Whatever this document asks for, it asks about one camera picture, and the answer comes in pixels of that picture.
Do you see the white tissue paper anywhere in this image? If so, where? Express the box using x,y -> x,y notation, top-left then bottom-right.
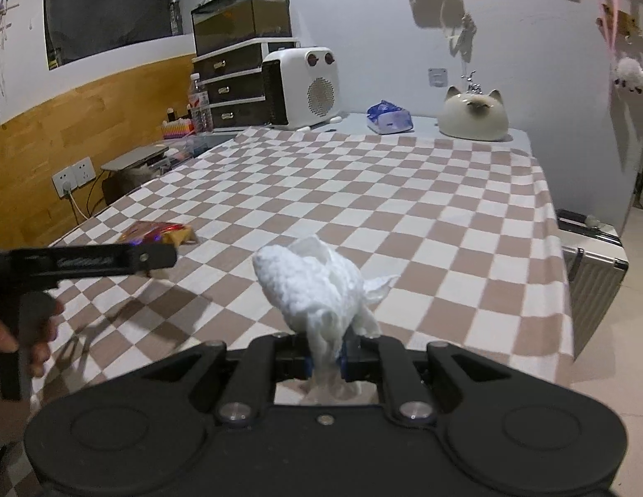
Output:
252,236 -> 398,404

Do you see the person's left hand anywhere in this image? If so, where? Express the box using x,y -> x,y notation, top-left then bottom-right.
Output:
0,299 -> 64,378

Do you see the red snack wrapper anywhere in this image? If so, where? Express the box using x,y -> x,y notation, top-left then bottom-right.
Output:
116,221 -> 198,247

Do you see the brown white checkered tablecloth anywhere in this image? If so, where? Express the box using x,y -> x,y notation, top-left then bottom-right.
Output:
0,125 -> 578,497

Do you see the grey laptop on stand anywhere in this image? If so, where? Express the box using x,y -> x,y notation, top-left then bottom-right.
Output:
100,145 -> 169,172

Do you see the colourful pen holder box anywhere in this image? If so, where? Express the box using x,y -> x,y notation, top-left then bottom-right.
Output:
161,118 -> 196,140

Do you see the blue tissue pack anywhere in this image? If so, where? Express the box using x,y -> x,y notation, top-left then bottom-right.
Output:
366,100 -> 413,135

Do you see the water bottle red label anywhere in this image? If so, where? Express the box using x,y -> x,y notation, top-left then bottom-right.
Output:
188,73 -> 213,133

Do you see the cream ribbed suitcase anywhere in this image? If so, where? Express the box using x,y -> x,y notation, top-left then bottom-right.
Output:
556,209 -> 629,358

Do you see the white space heater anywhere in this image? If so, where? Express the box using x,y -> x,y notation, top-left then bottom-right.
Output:
262,46 -> 343,130

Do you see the cat shaped ceramic lamp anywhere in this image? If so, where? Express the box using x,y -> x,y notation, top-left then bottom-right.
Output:
437,85 -> 509,141

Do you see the black white drawer unit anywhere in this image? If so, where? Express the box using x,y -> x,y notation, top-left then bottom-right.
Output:
192,37 -> 300,129

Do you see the glass fish tank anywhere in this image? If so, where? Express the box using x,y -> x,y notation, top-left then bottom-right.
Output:
191,0 -> 292,56

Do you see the white wall power outlet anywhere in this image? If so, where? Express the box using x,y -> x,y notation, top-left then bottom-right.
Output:
52,157 -> 97,199

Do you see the white wall switch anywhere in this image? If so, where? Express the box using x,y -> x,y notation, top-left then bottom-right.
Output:
428,68 -> 448,89

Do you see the white plush wall ornament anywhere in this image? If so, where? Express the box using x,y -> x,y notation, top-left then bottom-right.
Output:
612,57 -> 643,94

